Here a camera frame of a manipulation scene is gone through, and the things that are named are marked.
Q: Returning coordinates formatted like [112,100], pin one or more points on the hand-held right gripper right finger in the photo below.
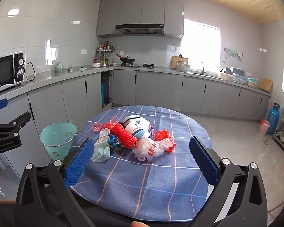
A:
[203,160]

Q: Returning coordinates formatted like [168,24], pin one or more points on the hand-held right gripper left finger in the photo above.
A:
[80,163]

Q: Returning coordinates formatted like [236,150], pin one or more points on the pale green plastic packet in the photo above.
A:
[100,150]

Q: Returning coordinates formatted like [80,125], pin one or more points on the teal cartoon print bin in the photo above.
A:
[59,134]

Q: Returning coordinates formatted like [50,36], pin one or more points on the blue plastic scrap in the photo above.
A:
[112,140]

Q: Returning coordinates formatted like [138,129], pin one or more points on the pink plastic wrapper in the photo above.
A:
[98,125]

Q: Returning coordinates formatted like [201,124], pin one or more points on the red foam net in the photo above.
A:
[123,134]

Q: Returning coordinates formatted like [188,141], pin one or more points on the clear red print plastic bag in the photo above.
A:
[149,149]

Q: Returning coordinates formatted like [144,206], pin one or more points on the purple printed plastic wrapper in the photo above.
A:
[152,130]

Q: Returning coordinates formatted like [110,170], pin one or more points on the white printed paper container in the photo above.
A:
[136,126]

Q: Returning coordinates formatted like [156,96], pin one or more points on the person's right hand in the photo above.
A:
[139,224]

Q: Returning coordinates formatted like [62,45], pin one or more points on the black and silver microwave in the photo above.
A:
[4,73]

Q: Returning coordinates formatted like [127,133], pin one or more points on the blue plaid tablecloth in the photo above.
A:
[144,182]

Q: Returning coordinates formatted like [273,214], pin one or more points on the green ceramic jar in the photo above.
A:
[59,68]

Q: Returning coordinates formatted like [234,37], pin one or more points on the white bin with red bag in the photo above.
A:
[264,126]

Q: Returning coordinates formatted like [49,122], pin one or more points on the small metal cup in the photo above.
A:
[70,70]

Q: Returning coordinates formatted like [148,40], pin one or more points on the grey kitchen counter cabinets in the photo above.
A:
[170,92]

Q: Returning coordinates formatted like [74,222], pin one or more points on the blue gas cylinder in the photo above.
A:
[273,120]

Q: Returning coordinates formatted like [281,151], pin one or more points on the white basin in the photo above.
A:
[226,74]

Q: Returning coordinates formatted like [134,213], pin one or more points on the light blue dish rack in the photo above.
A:
[239,76]

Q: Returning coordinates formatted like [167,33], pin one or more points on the teal basin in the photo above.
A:
[252,82]

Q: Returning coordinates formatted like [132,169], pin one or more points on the white bowl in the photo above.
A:
[96,65]

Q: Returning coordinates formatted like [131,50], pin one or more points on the grey mixing bowl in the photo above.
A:
[183,68]

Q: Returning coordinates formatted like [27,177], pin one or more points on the brown cardboard piece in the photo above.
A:
[266,84]

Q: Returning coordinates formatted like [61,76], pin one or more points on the wooden cutting board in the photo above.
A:
[175,60]

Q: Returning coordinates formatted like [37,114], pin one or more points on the metal spice rack with bottles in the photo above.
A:
[105,49]

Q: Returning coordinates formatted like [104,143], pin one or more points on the black gas stove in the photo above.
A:
[148,65]

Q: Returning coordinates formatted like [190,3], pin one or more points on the black wok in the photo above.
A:
[127,58]

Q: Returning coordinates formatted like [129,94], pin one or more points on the bright kitchen window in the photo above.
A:
[201,45]

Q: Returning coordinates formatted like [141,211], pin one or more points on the black range hood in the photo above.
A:
[139,27]

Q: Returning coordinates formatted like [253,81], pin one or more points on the wall hook rack with cloths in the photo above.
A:
[233,52]

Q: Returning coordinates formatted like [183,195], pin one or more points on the grey upper wall cabinets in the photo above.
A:
[132,9]

